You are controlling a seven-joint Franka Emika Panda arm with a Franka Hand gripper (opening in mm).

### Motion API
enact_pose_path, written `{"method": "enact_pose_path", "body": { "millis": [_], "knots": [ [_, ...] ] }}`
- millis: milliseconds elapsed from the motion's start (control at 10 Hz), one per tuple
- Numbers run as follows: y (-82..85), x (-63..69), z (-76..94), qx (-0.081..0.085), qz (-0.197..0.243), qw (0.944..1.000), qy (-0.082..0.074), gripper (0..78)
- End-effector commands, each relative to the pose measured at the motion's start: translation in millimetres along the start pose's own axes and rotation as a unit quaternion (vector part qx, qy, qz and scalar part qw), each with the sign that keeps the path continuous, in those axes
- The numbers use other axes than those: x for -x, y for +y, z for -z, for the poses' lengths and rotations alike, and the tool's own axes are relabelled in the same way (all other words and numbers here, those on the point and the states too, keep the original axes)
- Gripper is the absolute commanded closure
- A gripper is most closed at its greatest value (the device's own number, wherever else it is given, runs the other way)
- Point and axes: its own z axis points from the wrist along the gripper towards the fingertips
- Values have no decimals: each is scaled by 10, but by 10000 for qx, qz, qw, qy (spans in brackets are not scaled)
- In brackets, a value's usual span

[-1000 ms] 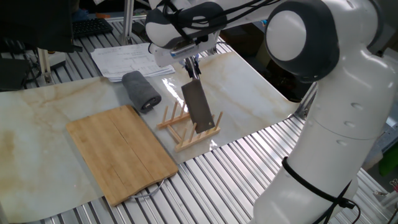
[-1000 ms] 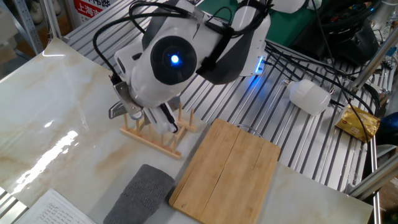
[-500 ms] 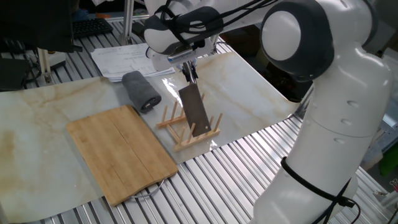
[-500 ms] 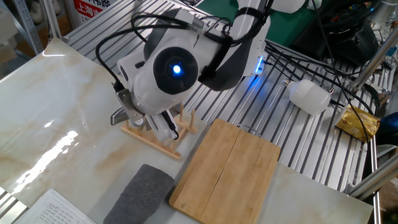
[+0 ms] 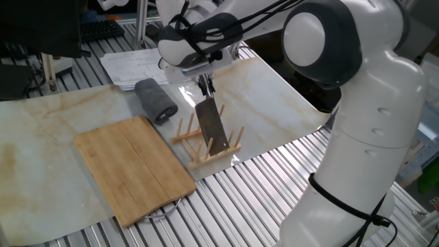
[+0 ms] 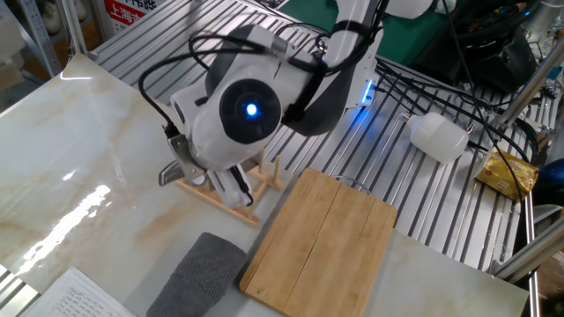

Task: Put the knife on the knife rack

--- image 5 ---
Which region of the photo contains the white Franka Hand gripper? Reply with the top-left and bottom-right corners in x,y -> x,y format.
161,47 -> 234,98

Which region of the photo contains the steel cleaver knife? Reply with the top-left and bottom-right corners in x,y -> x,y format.
194,74 -> 230,156

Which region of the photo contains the wooden peg rack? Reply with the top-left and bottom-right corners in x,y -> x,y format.
170,104 -> 245,169

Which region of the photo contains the grey rolled towel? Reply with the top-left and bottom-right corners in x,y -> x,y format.
134,78 -> 179,125

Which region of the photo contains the stack of printed papers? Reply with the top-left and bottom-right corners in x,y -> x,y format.
99,47 -> 169,91

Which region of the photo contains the bamboo cutting board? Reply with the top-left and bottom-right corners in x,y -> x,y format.
72,115 -> 198,228

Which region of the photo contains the black computer keyboard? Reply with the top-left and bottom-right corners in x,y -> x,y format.
79,19 -> 126,43

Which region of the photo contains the black computer monitor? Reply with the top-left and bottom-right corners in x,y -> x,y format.
0,0 -> 92,59

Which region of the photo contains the marble pattern table mat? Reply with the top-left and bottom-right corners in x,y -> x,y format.
0,56 -> 330,246

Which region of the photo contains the black flat device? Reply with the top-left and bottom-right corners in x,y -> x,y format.
0,63 -> 35,102

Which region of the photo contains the green box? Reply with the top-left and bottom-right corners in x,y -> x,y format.
417,158 -> 439,195

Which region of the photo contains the aluminium profile post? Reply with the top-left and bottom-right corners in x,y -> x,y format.
40,53 -> 58,93
132,0 -> 150,51

